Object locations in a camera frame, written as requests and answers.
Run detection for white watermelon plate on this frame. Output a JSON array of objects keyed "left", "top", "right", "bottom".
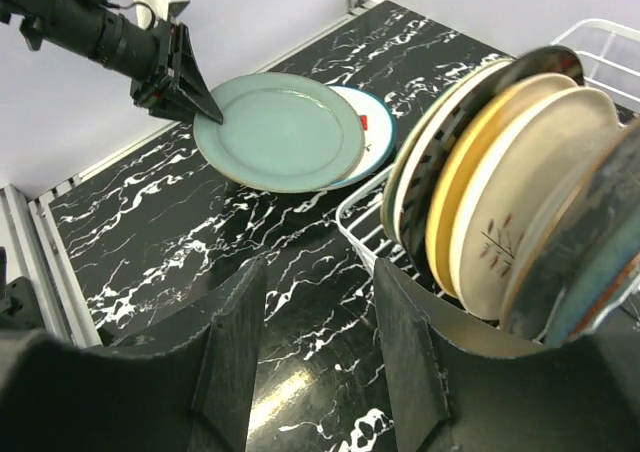
[{"left": 326, "top": 86, "right": 397, "bottom": 190}]

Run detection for black plate with colour stripes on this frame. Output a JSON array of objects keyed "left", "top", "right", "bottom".
[{"left": 399, "top": 45, "right": 586, "bottom": 268}]

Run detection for white wire dish rack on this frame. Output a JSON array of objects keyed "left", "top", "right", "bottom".
[{"left": 336, "top": 18, "right": 639, "bottom": 307}]

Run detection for large teal bottom plate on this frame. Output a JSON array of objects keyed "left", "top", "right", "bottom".
[{"left": 192, "top": 72, "right": 365, "bottom": 193}]

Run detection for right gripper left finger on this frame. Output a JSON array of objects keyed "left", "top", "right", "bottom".
[{"left": 1, "top": 258, "right": 267, "bottom": 451}]

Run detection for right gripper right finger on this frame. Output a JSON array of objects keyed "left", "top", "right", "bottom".
[{"left": 373, "top": 259, "right": 639, "bottom": 451}]

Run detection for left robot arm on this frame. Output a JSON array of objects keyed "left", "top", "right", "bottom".
[{"left": 1, "top": 0, "right": 223, "bottom": 123}]

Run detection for brown rimmed plate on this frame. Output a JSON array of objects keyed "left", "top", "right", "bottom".
[{"left": 500, "top": 119, "right": 639, "bottom": 340}]

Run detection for cream yellow leaf plate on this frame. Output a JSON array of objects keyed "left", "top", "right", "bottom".
[{"left": 425, "top": 73, "right": 577, "bottom": 297}]

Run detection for cream pink leaf plate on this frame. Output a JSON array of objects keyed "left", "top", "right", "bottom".
[{"left": 449, "top": 86, "right": 618, "bottom": 320}]

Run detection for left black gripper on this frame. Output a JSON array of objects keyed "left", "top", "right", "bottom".
[{"left": 49, "top": 0, "right": 223, "bottom": 122}]

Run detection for blue blossom branch plate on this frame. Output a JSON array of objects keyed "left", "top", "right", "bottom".
[{"left": 544, "top": 211, "right": 639, "bottom": 347}]

